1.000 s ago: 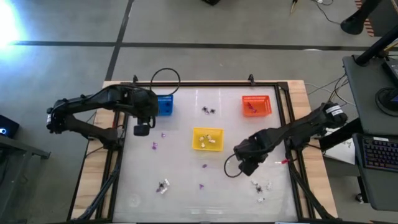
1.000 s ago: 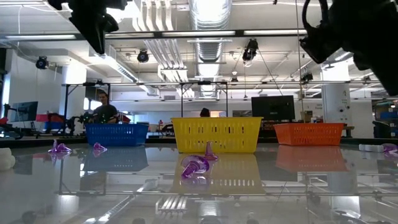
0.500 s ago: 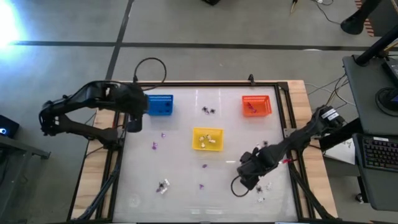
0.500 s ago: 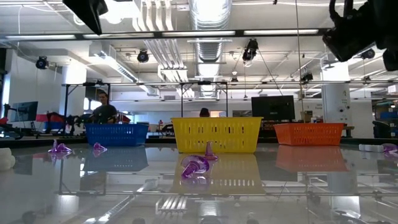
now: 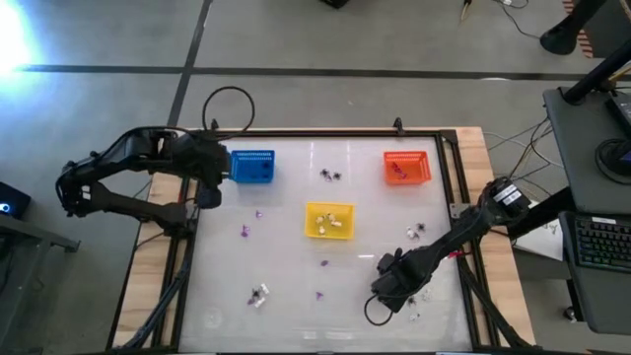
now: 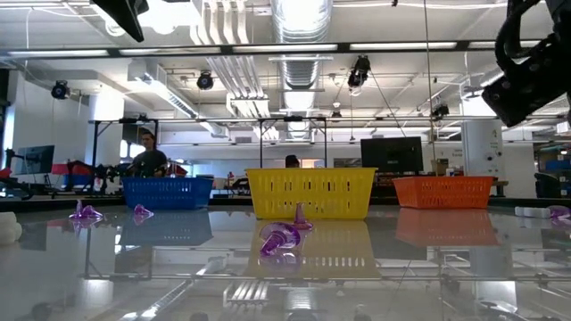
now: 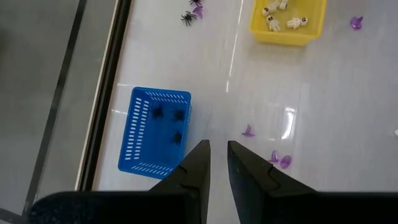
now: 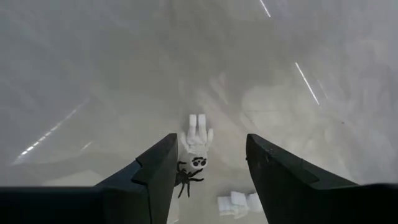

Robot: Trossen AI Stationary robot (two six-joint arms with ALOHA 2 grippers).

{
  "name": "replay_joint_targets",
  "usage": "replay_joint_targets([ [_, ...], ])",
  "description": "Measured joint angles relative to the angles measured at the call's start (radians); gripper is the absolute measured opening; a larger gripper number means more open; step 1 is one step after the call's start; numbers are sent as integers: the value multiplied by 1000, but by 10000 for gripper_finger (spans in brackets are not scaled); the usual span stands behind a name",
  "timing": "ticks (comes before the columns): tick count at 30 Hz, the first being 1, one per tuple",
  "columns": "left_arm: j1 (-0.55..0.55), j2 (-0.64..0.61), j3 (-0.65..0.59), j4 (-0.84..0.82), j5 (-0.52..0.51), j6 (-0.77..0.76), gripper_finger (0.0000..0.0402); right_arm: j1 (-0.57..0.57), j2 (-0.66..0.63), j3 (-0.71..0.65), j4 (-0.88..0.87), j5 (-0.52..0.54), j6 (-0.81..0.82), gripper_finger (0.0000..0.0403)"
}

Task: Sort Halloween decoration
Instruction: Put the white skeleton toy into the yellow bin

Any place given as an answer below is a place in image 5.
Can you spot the black round monitor base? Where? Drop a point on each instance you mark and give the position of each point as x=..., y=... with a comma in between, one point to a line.
x=611, y=158

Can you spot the black stand leg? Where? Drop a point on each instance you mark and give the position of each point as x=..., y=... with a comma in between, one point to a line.
x=547, y=212

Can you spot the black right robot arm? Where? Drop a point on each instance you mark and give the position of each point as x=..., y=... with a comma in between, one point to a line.
x=458, y=236

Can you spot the orange plastic basket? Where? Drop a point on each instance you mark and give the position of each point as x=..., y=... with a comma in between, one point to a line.
x=416, y=165

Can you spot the black device with blue light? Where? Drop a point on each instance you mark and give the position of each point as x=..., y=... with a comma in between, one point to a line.
x=15, y=197

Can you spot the black stand foot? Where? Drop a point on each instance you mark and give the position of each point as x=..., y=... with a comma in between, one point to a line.
x=559, y=39

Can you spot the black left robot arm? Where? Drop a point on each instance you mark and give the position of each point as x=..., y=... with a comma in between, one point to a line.
x=123, y=153

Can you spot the black stand pole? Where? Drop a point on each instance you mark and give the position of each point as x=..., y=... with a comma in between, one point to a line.
x=599, y=74

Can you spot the black caster wheel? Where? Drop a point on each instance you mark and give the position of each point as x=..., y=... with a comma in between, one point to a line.
x=570, y=314

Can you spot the red white striped mat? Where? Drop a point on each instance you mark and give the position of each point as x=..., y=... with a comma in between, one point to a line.
x=584, y=43

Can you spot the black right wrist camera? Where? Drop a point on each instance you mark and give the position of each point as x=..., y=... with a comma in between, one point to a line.
x=389, y=261

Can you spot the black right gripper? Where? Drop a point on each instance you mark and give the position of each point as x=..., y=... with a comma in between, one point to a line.
x=399, y=288

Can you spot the white paper box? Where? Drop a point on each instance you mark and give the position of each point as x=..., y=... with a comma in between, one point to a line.
x=542, y=244

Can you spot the black frame clamp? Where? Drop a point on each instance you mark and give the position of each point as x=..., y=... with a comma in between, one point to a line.
x=214, y=125
x=398, y=127

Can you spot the grey cart table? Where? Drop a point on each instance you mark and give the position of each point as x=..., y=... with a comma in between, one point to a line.
x=601, y=305

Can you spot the blue plastic basket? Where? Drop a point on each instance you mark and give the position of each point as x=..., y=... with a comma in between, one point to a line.
x=251, y=160

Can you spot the yellow plastic basket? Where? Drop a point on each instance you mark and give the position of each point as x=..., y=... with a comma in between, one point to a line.
x=340, y=233

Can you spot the backlit black keyboard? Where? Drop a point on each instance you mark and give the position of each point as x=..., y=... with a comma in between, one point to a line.
x=601, y=244

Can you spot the red tag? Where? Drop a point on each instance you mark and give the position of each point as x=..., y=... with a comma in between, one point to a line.
x=452, y=255

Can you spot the grey desk top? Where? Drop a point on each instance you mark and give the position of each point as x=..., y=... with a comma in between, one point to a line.
x=577, y=163

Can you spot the silver mounting plate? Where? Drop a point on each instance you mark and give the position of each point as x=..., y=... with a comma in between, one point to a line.
x=456, y=209

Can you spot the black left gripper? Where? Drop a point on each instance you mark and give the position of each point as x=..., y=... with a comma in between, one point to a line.
x=212, y=163

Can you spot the grey metal stand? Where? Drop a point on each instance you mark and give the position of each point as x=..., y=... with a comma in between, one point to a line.
x=34, y=235

